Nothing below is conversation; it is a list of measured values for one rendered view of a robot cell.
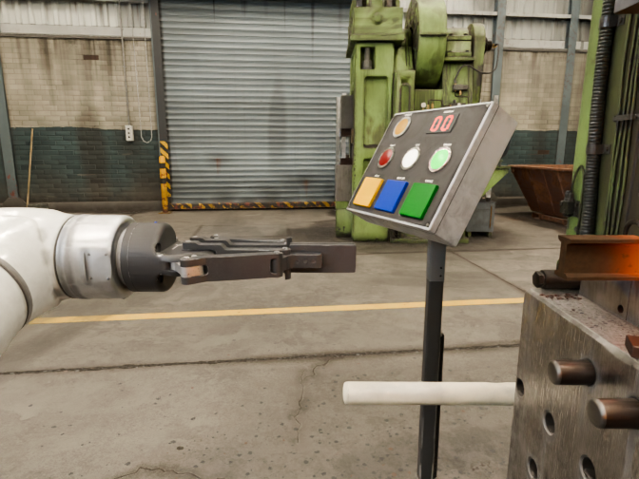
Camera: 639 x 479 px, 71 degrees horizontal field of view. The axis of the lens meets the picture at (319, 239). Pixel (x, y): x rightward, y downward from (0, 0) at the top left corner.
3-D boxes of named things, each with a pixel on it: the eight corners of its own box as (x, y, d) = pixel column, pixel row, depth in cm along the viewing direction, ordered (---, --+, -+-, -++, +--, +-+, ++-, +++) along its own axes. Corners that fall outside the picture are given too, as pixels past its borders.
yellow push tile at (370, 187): (367, 206, 104) (381, 178, 105) (352, 202, 111) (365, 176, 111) (372, 209, 105) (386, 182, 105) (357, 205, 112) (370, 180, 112)
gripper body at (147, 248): (150, 278, 53) (228, 279, 53) (118, 303, 44) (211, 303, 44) (145, 216, 51) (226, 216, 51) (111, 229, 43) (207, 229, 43)
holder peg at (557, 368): (556, 390, 48) (558, 367, 47) (544, 377, 50) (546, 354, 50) (594, 390, 48) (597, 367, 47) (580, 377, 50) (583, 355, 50)
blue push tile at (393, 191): (391, 212, 95) (406, 181, 96) (372, 207, 102) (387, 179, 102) (397, 215, 96) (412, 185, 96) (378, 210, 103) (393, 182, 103)
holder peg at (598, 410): (599, 434, 40) (603, 408, 40) (583, 417, 43) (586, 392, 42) (645, 435, 40) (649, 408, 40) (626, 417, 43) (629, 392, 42)
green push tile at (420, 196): (419, 217, 86) (436, 184, 87) (397, 213, 93) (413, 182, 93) (425, 221, 87) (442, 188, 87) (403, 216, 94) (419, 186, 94)
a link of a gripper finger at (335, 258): (289, 243, 47) (289, 244, 47) (356, 243, 47) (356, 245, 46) (290, 271, 48) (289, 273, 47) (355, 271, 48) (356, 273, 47)
